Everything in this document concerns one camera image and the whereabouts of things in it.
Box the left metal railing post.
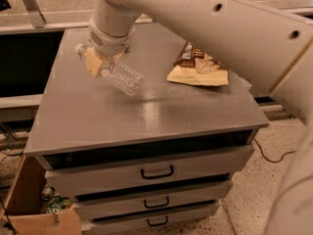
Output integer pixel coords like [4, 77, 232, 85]
[22, 0, 46, 28]

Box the top grey drawer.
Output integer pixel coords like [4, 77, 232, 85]
[45, 145, 254, 197]

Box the clear plastic water bottle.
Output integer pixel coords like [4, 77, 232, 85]
[75, 44, 144, 96]

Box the middle grey drawer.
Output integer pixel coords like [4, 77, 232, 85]
[73, 179, 233, 220]

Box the grey drawer cabinet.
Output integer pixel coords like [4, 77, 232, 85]
[23, 23, 270, 235]

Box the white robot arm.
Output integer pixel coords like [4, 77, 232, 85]
[93, 0, 313, 235]

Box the black floor cable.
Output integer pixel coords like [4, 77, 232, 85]
[253, 138, 296, 165]

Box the cardboard box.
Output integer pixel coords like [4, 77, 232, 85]
[1, 157, 82, 235]

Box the grey drawer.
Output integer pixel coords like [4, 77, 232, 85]
[45, 145, 254, 197]
[91, 202, 218, 235]
[73, 179, 233, 220]

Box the brown sea salt chip bag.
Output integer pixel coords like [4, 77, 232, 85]
[167, 42, 229, 86]

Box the green package in box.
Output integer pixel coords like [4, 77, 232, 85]
[45, 196, 72, 213]

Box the bottom grey drawer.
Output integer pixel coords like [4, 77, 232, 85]
[91, 202, 218, 235]

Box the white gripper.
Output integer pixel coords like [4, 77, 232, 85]
[85, 16, 134, 78]

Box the metal can in box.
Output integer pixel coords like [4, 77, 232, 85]
[41, 184, 55, 201]

